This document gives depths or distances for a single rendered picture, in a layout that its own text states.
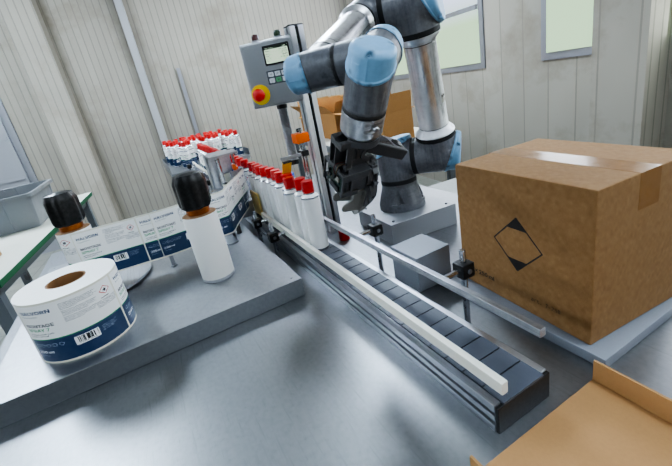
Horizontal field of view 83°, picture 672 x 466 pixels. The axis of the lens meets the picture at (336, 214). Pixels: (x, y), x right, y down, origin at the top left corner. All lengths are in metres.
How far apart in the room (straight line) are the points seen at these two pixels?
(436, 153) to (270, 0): 4.68
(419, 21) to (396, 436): 0.88
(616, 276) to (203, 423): 0.72
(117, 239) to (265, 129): 4.35
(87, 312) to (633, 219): 1.02
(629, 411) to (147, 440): 0.74
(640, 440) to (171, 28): 5.33
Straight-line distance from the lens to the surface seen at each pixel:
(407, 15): 1.06
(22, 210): 3.04
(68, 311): 0.97
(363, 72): 0.60
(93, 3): 5.52
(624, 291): 0.80
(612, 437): 0.68
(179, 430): 0.79
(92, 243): 1.29
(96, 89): 5.43
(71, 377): 0.99
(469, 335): 0.73
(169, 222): 1.26
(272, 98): 1.26
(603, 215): 0.68
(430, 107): 1.13
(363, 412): 0.69
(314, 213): 1.06
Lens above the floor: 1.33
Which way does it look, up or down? 19 degrees down
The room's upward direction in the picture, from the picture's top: 11 degrees counter-clockwise
